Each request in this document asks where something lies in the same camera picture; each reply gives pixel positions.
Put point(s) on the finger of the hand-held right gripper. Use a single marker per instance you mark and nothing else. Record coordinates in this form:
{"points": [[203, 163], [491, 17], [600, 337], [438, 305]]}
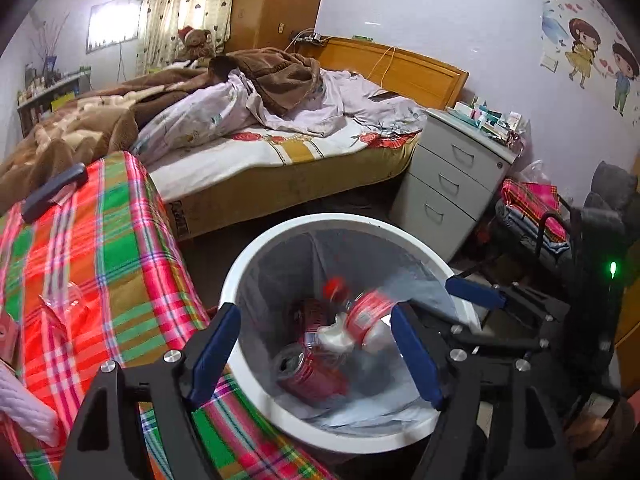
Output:
{"points": [[500, 341], [475, 292]]}

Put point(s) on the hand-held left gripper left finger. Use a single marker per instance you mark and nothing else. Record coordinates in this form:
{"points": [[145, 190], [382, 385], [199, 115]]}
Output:
{"points": [[215, 355]]}

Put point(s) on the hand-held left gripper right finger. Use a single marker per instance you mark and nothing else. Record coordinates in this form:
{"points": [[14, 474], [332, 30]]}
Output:
{"points": [[417, 360]]}

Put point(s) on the plastic bottle with red label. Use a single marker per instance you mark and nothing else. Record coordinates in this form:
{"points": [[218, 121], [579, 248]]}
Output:
{"points": [[367, 312]]}

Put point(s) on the white round trash bin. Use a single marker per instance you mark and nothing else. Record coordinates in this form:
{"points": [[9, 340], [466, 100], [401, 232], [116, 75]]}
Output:
{"points": [[232, 285]]}

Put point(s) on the white ribbed packet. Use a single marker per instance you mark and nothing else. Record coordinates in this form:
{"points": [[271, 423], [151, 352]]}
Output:
{"points": [[25, 400]]}

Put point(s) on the person's right forearm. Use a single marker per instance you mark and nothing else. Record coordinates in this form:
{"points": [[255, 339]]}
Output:
{"points": [[620, 430]]}

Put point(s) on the folded blue striped cloth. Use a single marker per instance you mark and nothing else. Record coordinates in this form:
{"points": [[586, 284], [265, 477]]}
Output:
{"points": [[520, 232]]}

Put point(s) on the red drink can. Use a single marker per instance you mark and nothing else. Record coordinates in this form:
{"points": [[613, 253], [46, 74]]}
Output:
{"points": [[315, 377], [310, 315]]}

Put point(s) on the folded plaid cloth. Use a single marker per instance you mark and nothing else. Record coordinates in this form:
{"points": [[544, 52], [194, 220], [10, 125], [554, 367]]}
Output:
{"points": [[530, 197]]}

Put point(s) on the white drawer cabinet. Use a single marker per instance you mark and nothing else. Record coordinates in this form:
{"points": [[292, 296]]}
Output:
{"points": [[450, 185]]}

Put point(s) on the white plastic bag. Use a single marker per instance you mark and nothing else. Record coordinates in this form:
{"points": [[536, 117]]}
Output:
{"points": [[535, 172]]}

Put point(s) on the plaid tablecloth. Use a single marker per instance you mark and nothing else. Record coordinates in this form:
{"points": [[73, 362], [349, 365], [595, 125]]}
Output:
{"points": [[115, 260]]}

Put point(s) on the clear plastic wrapper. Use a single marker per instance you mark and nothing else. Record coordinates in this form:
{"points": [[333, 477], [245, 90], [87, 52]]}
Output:
{"points": [[60, 302]]}

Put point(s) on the group of small boxes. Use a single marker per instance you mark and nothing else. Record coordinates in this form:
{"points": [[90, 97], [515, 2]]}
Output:
{"points": [[487, 120]]}

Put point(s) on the bed mattress with floral sheet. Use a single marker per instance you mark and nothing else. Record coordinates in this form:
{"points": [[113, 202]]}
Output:
{"points": [[280, 180]]}

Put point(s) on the black phone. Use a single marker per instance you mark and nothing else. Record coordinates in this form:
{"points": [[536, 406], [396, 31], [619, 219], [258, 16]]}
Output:
{"points": [[384, 95]]}

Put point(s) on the wooden bed headboard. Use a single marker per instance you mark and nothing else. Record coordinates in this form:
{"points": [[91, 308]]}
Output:
{"points": [[425, 75]]}

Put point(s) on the dark blue glasses case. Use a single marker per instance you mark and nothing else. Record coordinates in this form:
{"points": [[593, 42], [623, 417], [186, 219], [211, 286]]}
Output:
{"points": [[52, 192]]}

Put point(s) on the white floral quilt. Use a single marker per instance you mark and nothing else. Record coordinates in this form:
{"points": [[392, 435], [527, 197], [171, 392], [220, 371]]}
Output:
{"points": [[200, 115]]}

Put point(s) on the brown fleece blanket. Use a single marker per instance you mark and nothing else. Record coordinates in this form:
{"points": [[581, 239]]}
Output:
{"points": [[100, 120]]}

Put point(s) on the cluttered storage shelf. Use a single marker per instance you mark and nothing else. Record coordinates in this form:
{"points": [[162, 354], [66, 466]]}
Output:
{"points": [[50, 102]]}

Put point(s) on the white power strip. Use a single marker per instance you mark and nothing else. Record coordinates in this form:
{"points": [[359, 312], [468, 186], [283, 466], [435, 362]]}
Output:
{"points": [[315, 36]]}

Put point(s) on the brown teddy bear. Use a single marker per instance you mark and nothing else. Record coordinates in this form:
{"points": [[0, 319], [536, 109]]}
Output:
{"points": [[197, 45]]}

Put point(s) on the vase with dry branches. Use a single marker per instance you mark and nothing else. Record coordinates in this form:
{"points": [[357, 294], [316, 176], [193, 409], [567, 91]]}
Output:
{"points": [[49, 62]]}

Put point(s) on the bright window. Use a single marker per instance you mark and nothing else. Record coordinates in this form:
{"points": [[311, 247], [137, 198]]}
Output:
{"points": [[112, 22]]}

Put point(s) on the wooden wardrobe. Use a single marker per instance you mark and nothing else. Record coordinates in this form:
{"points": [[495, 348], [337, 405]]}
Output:
{"points": [[275, 0]]}

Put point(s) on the black metal chair frame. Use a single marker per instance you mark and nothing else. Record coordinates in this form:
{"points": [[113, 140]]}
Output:
{"points": [[539, 232]]}

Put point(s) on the cartoon boy wall sticker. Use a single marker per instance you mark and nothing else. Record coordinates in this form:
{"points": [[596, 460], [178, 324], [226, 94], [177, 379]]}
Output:
{"points": [[622, 80]]}

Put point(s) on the white wall switch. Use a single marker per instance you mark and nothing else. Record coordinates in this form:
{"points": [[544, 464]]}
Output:
{"points": [[548, 63]]}

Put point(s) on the cartoon girl wall sticker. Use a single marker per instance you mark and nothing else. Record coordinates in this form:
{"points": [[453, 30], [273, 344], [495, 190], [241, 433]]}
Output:
{"points": [[582, 50]]}

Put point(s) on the blue dolphin wall sticker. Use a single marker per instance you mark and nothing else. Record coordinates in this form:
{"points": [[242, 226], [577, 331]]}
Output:
{"points": [[555, 25]]}

